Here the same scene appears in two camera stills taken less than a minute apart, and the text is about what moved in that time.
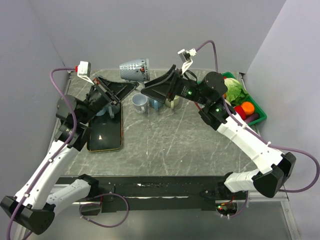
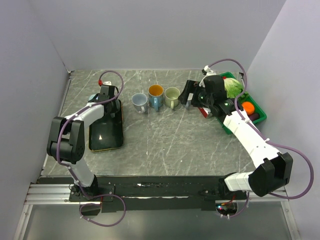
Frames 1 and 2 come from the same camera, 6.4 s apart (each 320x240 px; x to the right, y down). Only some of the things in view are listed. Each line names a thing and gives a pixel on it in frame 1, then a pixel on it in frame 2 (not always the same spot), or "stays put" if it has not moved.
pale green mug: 173,103 stays put
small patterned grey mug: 138,70 -> 188,105
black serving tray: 104,133 stays put
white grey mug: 139,101 stays put
